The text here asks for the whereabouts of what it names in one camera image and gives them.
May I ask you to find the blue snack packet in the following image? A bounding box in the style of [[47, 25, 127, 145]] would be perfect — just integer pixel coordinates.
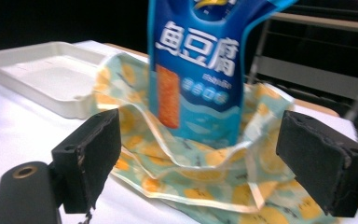
[[146, 0, 299, 149]]

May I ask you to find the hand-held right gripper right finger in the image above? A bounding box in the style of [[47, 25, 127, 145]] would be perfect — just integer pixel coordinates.
[[275, 110, 358, 218]]

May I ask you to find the white plastic tray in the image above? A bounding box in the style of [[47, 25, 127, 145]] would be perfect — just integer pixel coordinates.
[[0, 41, 113, 120]]

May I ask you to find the lemon print bag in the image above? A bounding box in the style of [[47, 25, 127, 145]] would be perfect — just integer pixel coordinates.
[[92, 51, 339, 224]]

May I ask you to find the metal rack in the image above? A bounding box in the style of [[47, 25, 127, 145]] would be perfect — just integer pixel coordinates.
[[245, 11, 358, 125]]

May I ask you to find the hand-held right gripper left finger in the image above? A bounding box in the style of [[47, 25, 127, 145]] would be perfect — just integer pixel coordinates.
[[51, 108, 122, 215]]

